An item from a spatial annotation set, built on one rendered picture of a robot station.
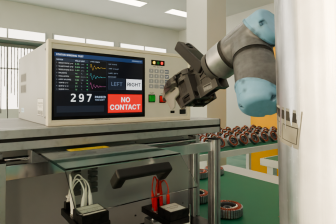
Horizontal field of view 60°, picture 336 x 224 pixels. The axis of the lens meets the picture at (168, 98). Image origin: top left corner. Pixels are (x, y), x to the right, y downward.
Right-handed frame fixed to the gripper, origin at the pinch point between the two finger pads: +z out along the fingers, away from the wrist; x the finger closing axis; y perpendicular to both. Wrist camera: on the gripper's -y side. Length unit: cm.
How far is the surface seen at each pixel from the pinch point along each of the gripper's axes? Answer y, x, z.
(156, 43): -416, 430, 506
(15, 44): -213, 18, 289
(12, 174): 13.3, -36.7, 10.1
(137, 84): -5.9, -5.0, 4.9
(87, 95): -3.0, -19.4, 6.3
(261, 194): 33, 66, 34
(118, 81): -6.6, -10.8, 4.6
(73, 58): -11.3, -23.0, 2.4
